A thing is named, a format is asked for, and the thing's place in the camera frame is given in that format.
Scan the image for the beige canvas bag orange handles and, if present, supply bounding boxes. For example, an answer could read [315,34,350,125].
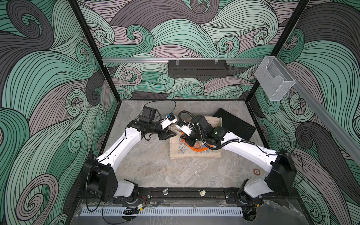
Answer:
[169,125,222,159]

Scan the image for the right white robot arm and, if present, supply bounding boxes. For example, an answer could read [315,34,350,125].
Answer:
[176,115,297,198]

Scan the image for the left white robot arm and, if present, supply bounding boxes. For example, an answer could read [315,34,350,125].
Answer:
[82,120,177,203]

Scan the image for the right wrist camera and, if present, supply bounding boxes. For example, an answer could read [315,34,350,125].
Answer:
[176,120,193,137]

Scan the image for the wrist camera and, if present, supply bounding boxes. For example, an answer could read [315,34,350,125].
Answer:
[176,120,193,137]
[160,113,178,130]

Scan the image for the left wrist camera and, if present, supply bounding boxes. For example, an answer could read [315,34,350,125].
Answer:
[160,113,178,130]

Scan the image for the cream knob on rail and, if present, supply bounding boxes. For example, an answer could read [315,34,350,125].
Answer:
[200,190,206,197]

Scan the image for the silver knob on rail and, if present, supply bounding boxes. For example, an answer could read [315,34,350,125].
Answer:
[162,188,169,196]

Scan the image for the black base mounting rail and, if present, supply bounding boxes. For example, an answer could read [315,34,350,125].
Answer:
[75,187,302,204]

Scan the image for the black wall shelf rack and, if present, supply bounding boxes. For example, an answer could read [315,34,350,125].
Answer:
[168,60,229,81]

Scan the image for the clear acrylic wall holder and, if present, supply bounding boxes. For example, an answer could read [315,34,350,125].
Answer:
[255,56,296,101]

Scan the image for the white slotted cable duct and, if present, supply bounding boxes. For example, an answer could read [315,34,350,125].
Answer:
[79,206,243,217]

